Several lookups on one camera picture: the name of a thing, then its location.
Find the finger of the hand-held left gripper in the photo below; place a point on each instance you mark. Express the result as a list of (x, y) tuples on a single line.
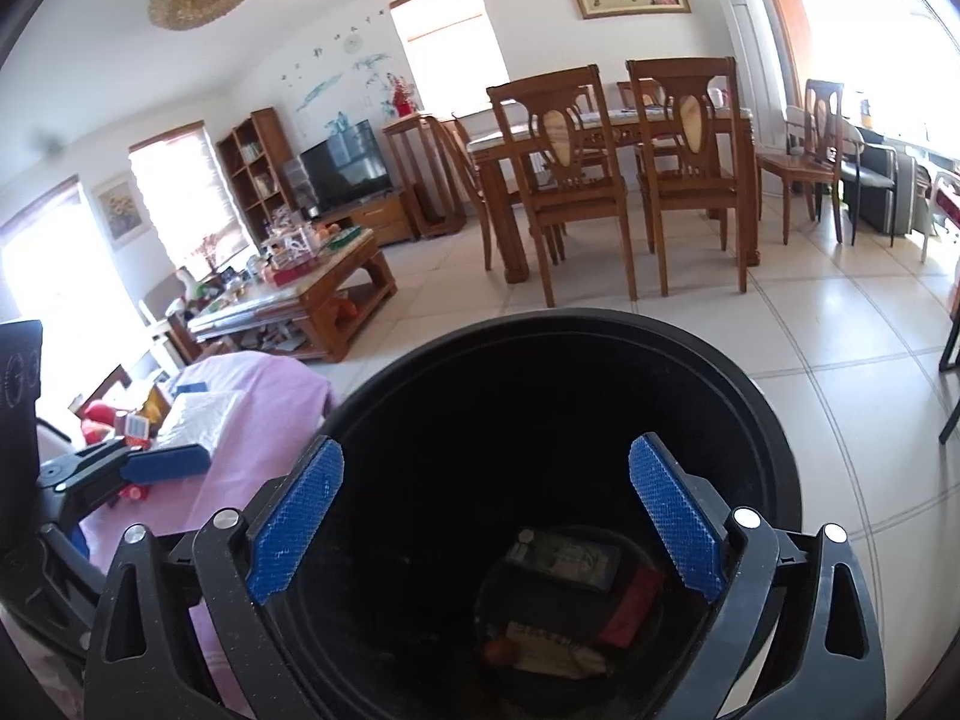
[(165, 463)]

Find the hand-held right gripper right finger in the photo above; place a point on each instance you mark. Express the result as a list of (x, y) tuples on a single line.
[(679, 517)]

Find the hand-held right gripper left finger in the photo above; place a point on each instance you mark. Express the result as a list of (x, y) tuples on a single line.
[(296, 517)]

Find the blue box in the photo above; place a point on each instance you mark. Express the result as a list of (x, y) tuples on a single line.
[(191, 388)]

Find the black round trash bin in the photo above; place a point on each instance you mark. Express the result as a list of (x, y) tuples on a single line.
[(465, 427)]

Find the small white red box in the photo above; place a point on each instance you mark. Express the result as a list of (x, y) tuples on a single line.
[(136, 427)]

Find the white plastic packet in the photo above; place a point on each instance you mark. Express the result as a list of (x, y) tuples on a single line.
[(199, 420)]

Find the red soft object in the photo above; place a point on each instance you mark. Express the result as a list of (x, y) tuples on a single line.
[(99, 420)]

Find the red flat packet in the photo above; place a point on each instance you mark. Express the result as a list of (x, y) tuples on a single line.
[(634, 607)]

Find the bright window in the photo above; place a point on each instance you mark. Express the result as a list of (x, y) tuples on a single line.
[(450, 45), (187, 202), (52, 277)]

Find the pink tablecloth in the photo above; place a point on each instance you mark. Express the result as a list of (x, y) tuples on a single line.
[(255, 405)]

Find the dark flat packet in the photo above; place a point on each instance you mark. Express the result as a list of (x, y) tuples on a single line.
[(562, 559)]

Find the yellowish paper packet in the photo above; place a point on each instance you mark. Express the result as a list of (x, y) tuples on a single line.
[(551, 652)]

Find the framed sunflower picture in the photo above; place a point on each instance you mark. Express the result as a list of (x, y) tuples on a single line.
[(118, 211)]

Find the wooden coffee table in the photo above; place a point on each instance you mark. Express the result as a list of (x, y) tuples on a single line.
[(330, 300)]

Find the pile of small tabletop items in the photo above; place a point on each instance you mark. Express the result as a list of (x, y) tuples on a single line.
[(289, 251)]

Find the wooden television cabinet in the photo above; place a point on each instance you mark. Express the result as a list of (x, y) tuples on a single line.
[(379, 221)]

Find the wooden bookshelf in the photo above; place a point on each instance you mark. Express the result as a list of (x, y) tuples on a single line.
[(259, 165)]

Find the wooden dining chair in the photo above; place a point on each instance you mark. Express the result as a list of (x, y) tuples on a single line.
[(559, 195), (799, 165), (690, 180), (454, 165)]

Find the flat screen television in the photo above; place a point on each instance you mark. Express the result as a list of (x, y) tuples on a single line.
[(349, 165)]

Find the black armchair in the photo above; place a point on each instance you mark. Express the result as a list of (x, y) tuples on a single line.
[(874, 172)]

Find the wooden dining table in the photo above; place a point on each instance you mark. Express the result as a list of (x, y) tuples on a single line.
[(502, 146)]

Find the red flower vase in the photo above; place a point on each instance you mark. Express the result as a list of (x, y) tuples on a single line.
[(402, 96)]

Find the white standing air conditioner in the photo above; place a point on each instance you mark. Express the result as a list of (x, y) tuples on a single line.
[(750, 60)]

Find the blue fish wall decal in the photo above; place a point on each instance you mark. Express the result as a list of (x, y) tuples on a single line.
[(319, 90)]

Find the orange door frame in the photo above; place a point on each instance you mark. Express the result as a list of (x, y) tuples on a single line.
[(780, 7)]

